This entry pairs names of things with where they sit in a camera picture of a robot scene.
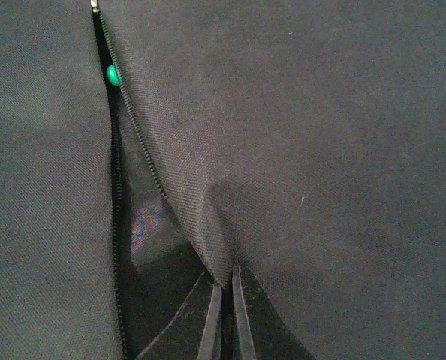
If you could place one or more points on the white glue stick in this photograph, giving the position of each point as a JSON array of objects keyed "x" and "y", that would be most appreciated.
[{"x": 112, "y": 75}]

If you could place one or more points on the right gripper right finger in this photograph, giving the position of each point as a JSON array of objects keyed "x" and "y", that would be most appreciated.
[{"x": 259, "y": 332}]

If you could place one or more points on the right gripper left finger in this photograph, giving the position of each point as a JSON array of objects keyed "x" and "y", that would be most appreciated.
[{"x": 194, "y": 332}]

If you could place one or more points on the black student bag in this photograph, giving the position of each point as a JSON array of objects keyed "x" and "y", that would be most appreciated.
[{"x": 304, "y": 141}]

